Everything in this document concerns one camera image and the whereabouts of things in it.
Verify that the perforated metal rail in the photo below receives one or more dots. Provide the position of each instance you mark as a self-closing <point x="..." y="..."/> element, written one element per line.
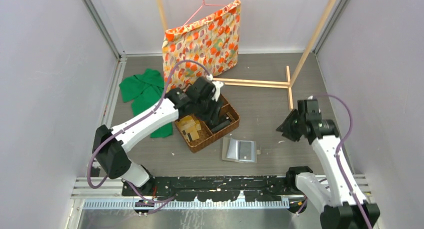
<point x="128" y="204"/>

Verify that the gold cards in basket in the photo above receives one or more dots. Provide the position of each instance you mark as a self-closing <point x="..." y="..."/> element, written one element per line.
<point x="189" y="127"/>

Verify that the dark card in holder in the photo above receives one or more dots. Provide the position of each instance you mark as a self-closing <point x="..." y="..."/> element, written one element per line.
<point x="246" y="151"/>

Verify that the black cards in basket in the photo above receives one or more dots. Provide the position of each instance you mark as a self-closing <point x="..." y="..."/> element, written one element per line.
<point x="224" y="121"/>

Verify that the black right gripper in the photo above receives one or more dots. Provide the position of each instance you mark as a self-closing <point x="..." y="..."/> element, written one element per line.
<point x="285" y="127"/>

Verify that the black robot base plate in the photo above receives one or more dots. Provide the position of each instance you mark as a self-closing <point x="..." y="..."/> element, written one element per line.
<point x="253" y="188"/>

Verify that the floral orange fabric bag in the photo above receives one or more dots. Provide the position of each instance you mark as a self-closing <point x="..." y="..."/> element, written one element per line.
<point x="212" y="41"/>

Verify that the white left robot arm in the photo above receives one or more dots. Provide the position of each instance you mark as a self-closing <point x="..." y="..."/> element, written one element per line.
<point x="111" y="145"/>

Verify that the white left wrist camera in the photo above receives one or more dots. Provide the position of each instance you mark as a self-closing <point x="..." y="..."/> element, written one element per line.
<point x="217" y="87"/>

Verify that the wooden rack stand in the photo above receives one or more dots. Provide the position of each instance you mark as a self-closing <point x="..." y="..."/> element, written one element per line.
<point x="273" y="36"/>

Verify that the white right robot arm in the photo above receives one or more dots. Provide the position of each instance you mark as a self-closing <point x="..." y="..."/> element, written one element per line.
<point x="340" y="202"/>

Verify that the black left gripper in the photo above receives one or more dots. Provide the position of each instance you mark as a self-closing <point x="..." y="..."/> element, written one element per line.
<point x="213" y="114"/>

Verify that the pink wire hanger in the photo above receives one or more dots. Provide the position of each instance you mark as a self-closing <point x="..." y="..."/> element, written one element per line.
<point x="204" y="5"/>

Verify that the green cloth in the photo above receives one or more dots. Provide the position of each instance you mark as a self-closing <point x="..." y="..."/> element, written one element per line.
<point x="142" y="90"/>

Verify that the brown wicker basket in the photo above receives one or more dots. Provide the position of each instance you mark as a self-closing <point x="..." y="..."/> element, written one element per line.
<point x="199" y="134"/>

